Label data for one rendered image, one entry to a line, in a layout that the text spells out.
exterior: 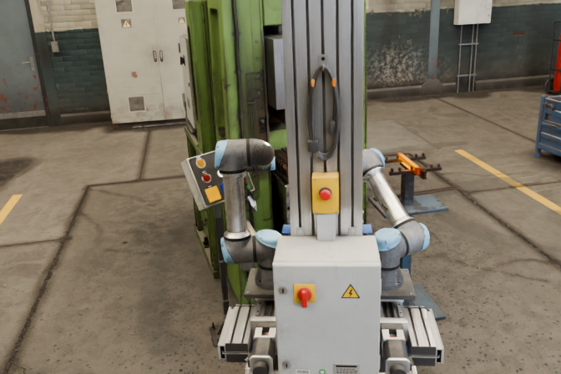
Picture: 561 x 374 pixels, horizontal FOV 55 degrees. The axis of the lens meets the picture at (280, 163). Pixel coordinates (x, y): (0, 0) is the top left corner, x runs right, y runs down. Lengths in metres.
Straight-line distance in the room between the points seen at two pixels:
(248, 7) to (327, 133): 1.52
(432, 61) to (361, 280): 8.43
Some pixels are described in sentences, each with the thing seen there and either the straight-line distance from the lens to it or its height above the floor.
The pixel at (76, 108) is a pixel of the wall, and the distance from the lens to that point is 9.29.
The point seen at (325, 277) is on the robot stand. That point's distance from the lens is 1.73.
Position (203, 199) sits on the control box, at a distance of 2.87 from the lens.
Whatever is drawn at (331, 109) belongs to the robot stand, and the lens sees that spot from 1.74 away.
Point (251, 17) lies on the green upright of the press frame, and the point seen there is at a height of 1.88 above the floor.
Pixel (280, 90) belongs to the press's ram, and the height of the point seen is 1.48.
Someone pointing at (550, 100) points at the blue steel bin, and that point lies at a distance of 6.68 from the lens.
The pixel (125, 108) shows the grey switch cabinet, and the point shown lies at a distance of 8.53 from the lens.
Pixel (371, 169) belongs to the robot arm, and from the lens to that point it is 2.48.
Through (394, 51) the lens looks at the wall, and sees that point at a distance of 9.69.
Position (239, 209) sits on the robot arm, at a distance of 2.26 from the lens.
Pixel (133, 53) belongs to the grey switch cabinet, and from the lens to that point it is 8.38.
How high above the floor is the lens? 2.08
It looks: 19 degrees down
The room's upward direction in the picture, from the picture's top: 3 degrees counter-clockwise
